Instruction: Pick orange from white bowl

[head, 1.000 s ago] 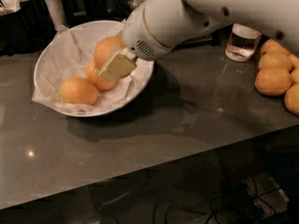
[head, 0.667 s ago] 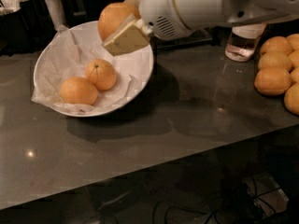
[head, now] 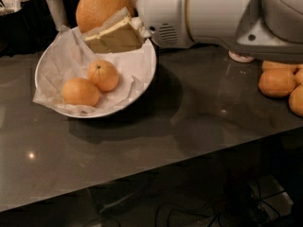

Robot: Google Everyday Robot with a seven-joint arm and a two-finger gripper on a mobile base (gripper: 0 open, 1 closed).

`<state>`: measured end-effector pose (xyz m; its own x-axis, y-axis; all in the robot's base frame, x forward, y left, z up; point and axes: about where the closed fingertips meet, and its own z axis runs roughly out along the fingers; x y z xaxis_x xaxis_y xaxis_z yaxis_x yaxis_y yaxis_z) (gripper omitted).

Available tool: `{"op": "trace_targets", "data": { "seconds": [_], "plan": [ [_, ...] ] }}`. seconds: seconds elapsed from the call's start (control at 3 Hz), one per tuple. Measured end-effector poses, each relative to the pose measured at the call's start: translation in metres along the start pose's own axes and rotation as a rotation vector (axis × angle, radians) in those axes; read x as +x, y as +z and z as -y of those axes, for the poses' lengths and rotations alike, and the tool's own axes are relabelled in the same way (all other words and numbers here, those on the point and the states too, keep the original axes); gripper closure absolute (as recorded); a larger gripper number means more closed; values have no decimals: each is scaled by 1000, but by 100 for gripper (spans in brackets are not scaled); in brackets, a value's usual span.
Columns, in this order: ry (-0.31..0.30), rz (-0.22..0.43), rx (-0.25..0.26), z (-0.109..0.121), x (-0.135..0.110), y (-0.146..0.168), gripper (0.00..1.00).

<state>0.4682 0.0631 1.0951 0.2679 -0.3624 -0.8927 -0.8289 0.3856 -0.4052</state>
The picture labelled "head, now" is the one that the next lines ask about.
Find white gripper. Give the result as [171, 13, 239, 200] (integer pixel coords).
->
[81, 0, 193, 53]

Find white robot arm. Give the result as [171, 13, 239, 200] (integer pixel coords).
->
[76, 0, 303, 63]

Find white bowl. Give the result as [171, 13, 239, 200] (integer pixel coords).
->
[34, 26, 157, 119]

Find far right edge orange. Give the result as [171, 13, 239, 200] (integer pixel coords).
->
[294, 64, 303, 85]

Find back orange with stem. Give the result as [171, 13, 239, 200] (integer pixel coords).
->
[87, 60, 119, 92]

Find white cup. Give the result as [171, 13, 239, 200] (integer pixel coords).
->
[45, 0, 68, 31]

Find white paper liner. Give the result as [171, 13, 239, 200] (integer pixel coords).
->
[32, 26, 156, 116]

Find black container white packets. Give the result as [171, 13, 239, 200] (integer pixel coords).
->
[0, 0, 36, 55]

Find black floor cables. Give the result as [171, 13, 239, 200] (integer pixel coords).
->
[84, 177, 294, 227]

